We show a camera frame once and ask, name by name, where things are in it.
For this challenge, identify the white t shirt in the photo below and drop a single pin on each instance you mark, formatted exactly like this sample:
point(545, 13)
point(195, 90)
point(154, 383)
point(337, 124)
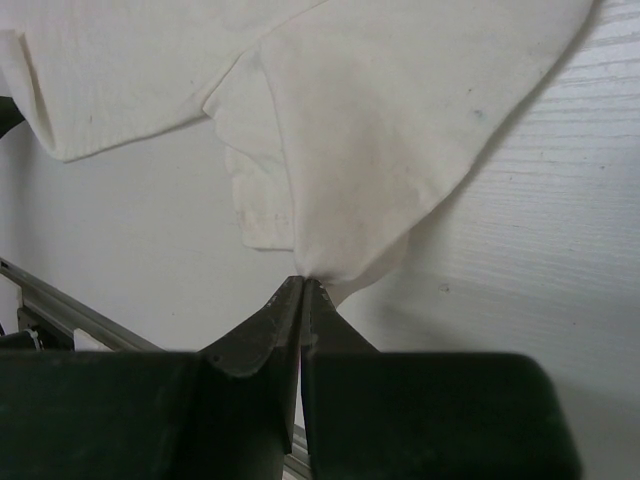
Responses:
point(344, 123)

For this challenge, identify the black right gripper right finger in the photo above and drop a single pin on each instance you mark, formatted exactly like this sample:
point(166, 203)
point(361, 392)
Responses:
point(424, 415)

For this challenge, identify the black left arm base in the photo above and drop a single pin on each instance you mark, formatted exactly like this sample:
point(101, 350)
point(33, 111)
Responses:
point(36, 333)

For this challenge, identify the aluminium front rail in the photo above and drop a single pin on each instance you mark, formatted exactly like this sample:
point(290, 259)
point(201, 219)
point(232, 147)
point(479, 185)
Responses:
point(64, 317)

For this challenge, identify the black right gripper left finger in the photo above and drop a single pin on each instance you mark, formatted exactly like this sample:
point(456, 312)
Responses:
point(224, 412)

